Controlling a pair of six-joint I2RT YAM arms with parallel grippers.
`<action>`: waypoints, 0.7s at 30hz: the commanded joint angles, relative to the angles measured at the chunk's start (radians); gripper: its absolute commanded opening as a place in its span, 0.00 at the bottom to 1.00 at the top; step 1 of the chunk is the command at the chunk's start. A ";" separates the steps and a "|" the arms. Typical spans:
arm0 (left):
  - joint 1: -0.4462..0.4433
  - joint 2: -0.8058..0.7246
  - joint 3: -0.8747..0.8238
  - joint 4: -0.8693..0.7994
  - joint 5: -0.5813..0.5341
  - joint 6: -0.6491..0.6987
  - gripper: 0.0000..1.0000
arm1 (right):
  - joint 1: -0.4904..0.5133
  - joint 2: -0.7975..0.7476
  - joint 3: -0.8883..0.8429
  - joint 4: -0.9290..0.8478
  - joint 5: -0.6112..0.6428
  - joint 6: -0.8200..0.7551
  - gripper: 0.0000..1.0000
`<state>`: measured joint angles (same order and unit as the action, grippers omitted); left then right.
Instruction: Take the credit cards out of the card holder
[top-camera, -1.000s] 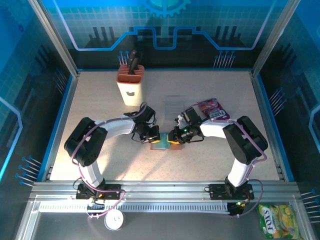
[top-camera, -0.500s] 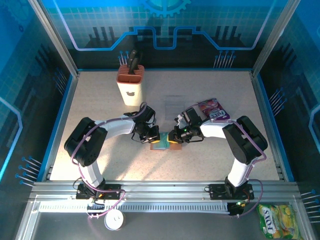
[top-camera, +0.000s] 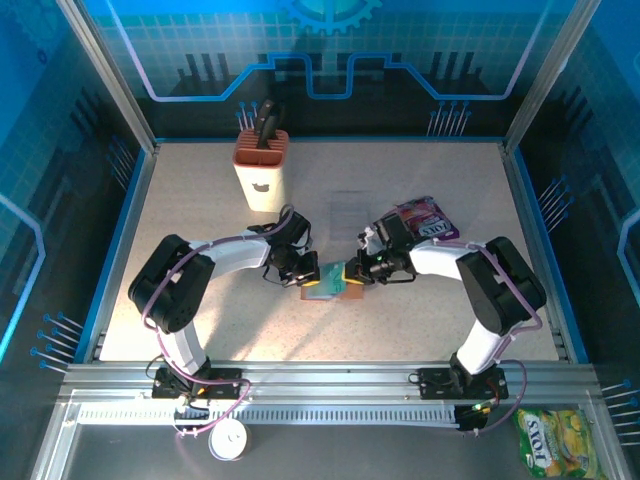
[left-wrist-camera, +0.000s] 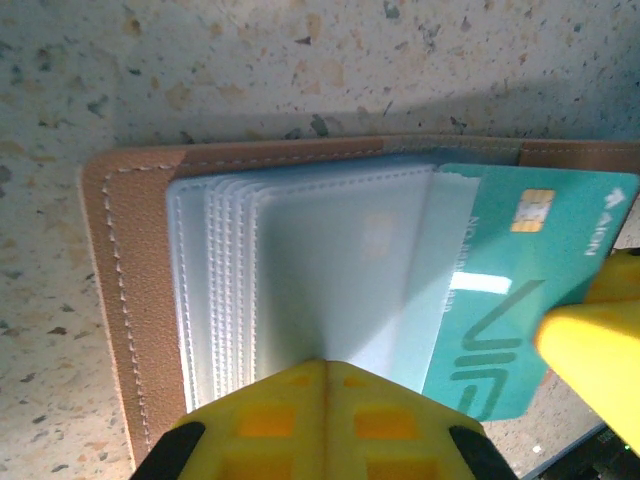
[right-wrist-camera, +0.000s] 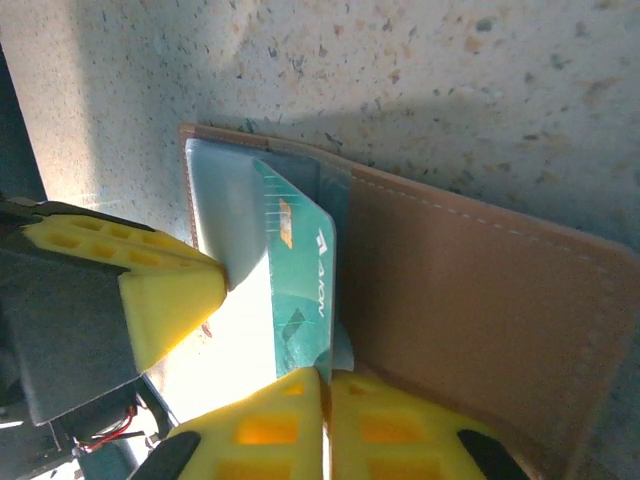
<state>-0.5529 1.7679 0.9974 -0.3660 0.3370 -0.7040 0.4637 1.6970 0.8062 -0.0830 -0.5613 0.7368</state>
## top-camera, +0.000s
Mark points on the black controller box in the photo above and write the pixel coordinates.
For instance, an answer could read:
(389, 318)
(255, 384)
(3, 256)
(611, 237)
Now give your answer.
(475, 420)

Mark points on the aluminium side rail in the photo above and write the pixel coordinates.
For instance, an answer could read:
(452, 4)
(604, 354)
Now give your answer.
(127, 250)
(540, 250)

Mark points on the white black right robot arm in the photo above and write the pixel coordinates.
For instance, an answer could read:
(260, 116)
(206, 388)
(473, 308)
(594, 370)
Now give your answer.
(440, 257)

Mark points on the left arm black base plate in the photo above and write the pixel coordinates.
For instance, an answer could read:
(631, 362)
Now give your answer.
(225, 392)

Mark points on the white round lid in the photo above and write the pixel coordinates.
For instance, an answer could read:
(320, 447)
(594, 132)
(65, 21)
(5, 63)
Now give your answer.
(229, 440)

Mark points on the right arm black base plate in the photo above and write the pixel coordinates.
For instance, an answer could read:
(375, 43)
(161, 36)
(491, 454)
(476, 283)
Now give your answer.
(432, 385)

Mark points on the beige knife block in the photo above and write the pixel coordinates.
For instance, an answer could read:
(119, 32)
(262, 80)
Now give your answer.
(262, 185)

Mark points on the long aluminium mounting rail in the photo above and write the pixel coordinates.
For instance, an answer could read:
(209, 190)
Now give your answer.
(325, 380)

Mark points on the purple candy bag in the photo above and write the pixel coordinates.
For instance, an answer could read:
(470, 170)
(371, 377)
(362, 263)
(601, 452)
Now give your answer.
(425, 217)

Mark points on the aluminium frame post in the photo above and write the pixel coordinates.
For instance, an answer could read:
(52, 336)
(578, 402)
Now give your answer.
(550, 75)
(111, 75)

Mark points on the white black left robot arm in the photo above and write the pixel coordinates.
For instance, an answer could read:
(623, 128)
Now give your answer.
(235, 252)

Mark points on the yellow green candy bag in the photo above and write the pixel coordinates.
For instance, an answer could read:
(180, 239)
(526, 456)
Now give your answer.
(560, 445)

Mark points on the clear plastic tray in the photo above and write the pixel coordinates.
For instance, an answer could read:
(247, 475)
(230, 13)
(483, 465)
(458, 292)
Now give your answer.
(350, 215)

